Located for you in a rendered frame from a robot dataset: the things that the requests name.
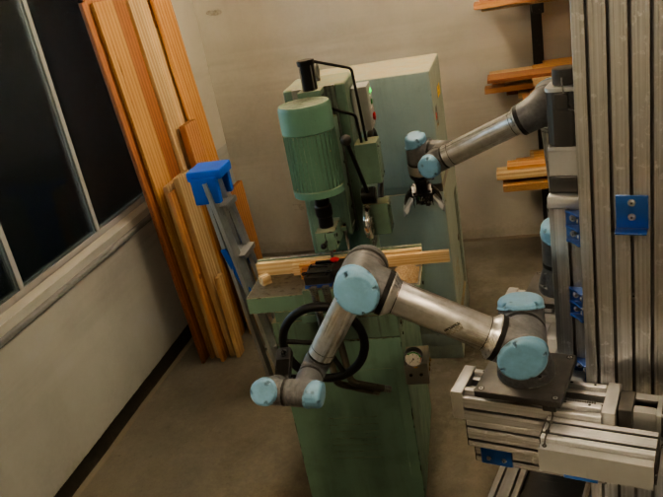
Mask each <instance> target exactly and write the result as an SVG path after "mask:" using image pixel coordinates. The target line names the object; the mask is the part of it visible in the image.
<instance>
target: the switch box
mask: <svg viewBox="0 0 663 497"><path fill-rule="evenodd" d="M356 87H357V92H358V97H359V101H360V105H361V110H362V115H363V120H364V125H365V130H366V131H368V130H373V127H374V125H375V123H376V120H375V123H374V119H373V111H374V108H373V104H372V105H371V102H370V98H371V99H372V95H371V93H369V88H370V83H369V81H366V82H359V83H356ZM350 95H351V101H352V107H353V113H354V114H356V116H357V118H358V122H359V127H360V131H363V130H362V125H361V120H360V115H359V110H358V105H357V101H356V97H355V92H354V87H353V85H352V86H351V88H350ZM369 95H371V96H370V97H369ZM371 106H372V108H371Z"/></svg>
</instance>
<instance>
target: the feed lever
mask: <svg viewBox="0 0 663 497"><path fill-rule="evenodd" d="M340 143H341V144H342V145H343V146H346V148H347V151H348V153H349V155H350V158H351V160H352V162H353V165H354V167H355V169H356V171H357V173H358V175H359V178H360V180H361V182H362V185H363V187H362V188H361V200H362V203H363V204H369V203H376V202H377V190H376V187H375V186H367V184H366V181H365V179H364V176H363V174H362V173H361V170H360V168H359V165H358V163H357V160H356V158H355V156H354V153H353V151H352V148H351V146H350V143H351V137H350V136H349V135H346V134H345V135H342V136H341V138H340Z"/></svg>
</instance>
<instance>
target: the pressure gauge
mask: <svg viewBox="0 0 663 497"><path fill-rule="evenodd" d="M412 358H413V359H414V360H412ZM404 360H405V363H406V364H407V365H408V366H410V367H413V368H417V367H418V366H419V365H421V363H422V361H423V353H422V351H421V350H420V349H419V348H417V347H410V348H408V349H407V350H406V351H405V356H404Z"/></svg>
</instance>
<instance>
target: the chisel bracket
mask: <svg viewBox="0 0 663 497"><path fill-rule="evenodd" d="M332 219H333V226H332V227H330V228H326V229H322V228H320V226H319V227H318V229H317V231H316V233H315V236H316V241H317V246H318V251H327V250H337V249H338V247H339V244H340V242H341V239H342V236H343V231H341V230H340V226H341V220H340V217H335V218H332ZM325 241H328V243H327V248H326V249H321V244H323V243H324V242H325Z"/></svg>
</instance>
